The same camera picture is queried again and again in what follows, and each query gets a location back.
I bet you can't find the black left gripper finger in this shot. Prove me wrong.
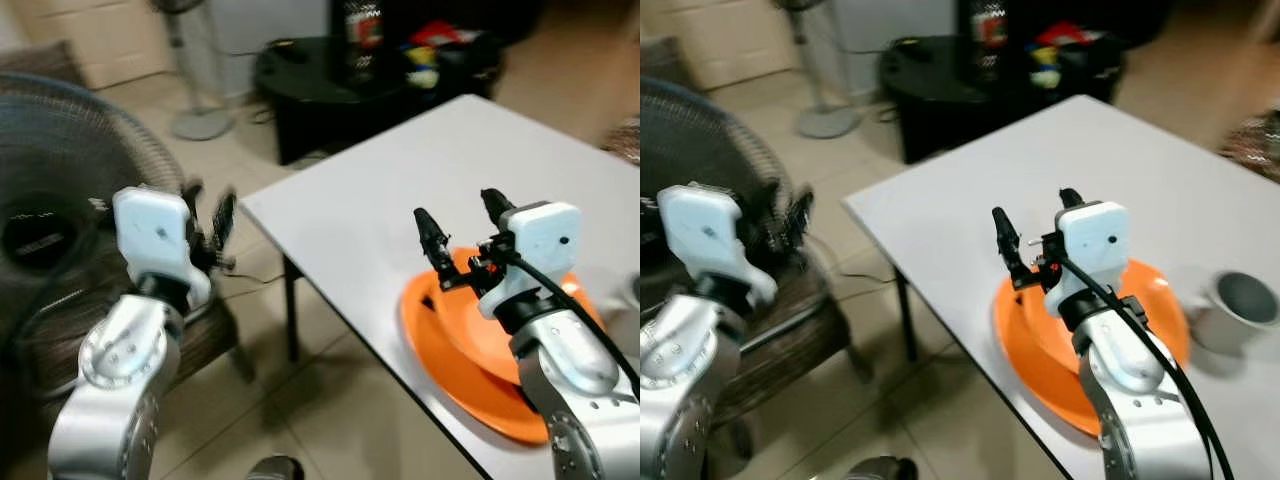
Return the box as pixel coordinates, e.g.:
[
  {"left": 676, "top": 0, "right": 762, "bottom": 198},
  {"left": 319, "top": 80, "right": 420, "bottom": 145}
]
[
  {"left": 786, "top": 190, "right": 817, "bottom": 267},
  {"left": 182, "top": 180, "right": 206, "bottom": 237},
  {"left": 755, "top": 180, "right": 783, "bottom": 237},
  {"left": 211, "top": 190, "right": 239, "bottom": 267}
]

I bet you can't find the brown wicker chair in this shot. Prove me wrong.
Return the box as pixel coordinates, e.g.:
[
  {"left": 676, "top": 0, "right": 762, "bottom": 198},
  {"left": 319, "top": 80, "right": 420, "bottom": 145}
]
[
  {"left": 0, "top": 285, "right": 257, "bottom": 411},
  {"left": 735, "top": 238, "right": 873, "bottom": 426}
]

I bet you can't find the orange plastic plate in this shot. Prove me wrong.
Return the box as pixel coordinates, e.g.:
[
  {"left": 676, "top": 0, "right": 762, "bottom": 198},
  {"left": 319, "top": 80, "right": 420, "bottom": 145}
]
[
  {"left": 993, "top": 256, "right": 1192, "bottom": 438},
  {"left": 400, "top": 246, "right": 607, "bottom": 446}
]

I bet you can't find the large black floor fan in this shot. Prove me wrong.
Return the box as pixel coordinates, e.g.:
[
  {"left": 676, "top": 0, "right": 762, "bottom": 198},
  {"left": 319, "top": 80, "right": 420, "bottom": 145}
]
[
  {"left": 0, "top": 72, "right": 193, "bottom": 336},
  {"left": 640, "top": 75, "right": 766, "bottom": 256}
]

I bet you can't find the black table leg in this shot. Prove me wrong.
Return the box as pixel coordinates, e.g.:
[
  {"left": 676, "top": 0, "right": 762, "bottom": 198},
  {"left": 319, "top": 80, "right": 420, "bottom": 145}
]
[
  {"left": 892, "top": 266, "right": 918, "bottom": 363},
  {"left": 282, "top": 254, "right": 302, "bottom": 363}
]

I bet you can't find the yellow blue toy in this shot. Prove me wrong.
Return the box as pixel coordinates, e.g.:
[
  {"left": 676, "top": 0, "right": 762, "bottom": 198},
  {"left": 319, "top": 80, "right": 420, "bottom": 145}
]
[
  {"left": 404, "top": 45, "right": 443, "bottom": 92},
  {"left": 1029, "top": 45, "right": 1068, "bottom": 92}
]

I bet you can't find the brown wicker basket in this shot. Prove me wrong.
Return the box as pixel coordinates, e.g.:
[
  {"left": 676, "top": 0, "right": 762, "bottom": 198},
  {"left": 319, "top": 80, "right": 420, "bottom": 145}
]
[
  {"left": 603, "top": 116, "right": 641, "bottom": 167},
  {"left": 1218, "top": 108, "right": 1280, "bottom": 184}
]

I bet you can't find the black low side table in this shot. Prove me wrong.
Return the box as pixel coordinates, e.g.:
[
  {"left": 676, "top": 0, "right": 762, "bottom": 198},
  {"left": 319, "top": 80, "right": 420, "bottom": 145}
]
[
  {"left": 251, "top": 34, "right": 507, "bottom": 167},
  {"left": 877, "top": 34, "right": 1128, "bottom": 166}
]

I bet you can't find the grey white mug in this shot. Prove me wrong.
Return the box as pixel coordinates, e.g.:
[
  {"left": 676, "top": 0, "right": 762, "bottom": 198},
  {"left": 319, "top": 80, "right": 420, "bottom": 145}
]
[
  {"left": 1183, "top": 270, "right": 1280, "bottom": 358},
  {"left": 598, "top": 270, "right": 641, "bottom": 333}
]

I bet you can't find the red packet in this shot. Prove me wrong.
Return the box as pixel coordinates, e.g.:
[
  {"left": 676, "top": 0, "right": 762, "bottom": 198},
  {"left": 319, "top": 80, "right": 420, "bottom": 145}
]
[
  {"left": 1035, "top": 20, "right": 1093, "bottom": 53},
  {"left": 410, "top": 20, "right": 469, "bottom": 53}
]

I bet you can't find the dark bottle with red label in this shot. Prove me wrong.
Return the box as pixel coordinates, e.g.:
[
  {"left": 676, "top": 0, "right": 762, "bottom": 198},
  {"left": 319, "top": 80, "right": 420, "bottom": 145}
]
[
  {"left": 343, "top": 0, "right": 387, "bottom": 87},
  {"left": 968, "top": 0, "right": 1011, "bottom": 83}
]

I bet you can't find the brown wicker seat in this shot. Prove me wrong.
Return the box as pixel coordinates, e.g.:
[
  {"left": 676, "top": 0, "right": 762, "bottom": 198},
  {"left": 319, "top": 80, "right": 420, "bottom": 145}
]
[{"left": 0, "top": 40, "right": 89, "bottom": 93}]

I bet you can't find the dark robot foot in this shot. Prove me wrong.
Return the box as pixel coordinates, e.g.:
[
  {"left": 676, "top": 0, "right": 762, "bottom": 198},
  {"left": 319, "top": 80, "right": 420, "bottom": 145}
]
[
  {"left": 244, "top": 455, "right": 307, "bottom": 480},
  {"left": 844, "top": 455, "right": 920, "bottom": 480}
]

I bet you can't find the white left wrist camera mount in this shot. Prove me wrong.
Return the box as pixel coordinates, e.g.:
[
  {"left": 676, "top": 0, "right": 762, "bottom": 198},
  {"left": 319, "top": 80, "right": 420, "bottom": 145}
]
[
  {"left": 658, "top": 183, "right": 779, "bottom": 307},
  {"left": 112, "top": 186, "right": 213, "bottom": 311}
]

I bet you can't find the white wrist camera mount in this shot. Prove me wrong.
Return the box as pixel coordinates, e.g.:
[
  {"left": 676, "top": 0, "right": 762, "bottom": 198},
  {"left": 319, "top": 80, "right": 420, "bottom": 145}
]
[
  {"left": 477, "top": 202, "right": 584, "bottom": 321},
  {"left": 658, "top": 183, "right": 779, "bottom": 307},
  {"left": 112, "top": 186, "right": 213, "bottom": 311},
  {"left": 1040, "top": 201, "right": 1132, "bottom": 319}
]

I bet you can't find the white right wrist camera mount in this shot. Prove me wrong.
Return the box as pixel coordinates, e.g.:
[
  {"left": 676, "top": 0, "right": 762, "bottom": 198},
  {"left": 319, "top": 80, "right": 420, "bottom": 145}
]
[
  {"left": 1040, "top": 201, "right": 1132, "bottom": 319},
  {"left": 477, "top": 202, "right": 584, "bottom": 321}
]

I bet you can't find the grey pedestal fan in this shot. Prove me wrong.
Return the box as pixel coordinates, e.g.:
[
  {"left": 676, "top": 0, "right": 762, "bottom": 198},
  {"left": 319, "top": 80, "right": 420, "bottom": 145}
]
[
  {"left": 150, "top": 0, "right": 237, "bottom": 142},
  {"left": 775, "top": 0, "right": 864, "bottom": 140}
]

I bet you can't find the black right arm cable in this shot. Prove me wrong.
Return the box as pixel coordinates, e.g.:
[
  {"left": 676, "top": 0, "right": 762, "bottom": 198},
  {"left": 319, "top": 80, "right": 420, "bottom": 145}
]
[
  {"left": 1062, "top": 256, "right": 1237, "bottom": 480},
  {"left": 505, "top": 248, "right": 641, "bottom": 393}
]

